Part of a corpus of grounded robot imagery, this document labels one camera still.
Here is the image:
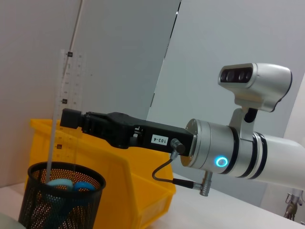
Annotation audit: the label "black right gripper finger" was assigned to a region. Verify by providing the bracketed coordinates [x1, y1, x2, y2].
[60, 108, 112, 145]

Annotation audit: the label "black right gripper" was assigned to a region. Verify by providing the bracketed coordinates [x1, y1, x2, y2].
[107, 111, 195, 156]

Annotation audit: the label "transparent plastic ruler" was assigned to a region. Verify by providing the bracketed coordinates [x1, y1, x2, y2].
[46, 49, 87, 188]

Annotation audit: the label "blue scissors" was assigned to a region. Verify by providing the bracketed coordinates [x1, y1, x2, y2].
[46, 178, 96, 224]

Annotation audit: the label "black mesh pen holder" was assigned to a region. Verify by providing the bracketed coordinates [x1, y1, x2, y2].
[18, 161, 107, 229]

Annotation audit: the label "yellow plastic bin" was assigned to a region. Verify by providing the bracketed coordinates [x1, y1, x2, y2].
[25, 118, 177, 229]

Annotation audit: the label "white humanoid robot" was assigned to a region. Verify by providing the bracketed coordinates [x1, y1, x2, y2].
[283, 188, 305, 219]

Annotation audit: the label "right gripper cable with plugs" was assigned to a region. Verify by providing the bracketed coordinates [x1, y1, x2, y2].
[152, 137, 214, 198]

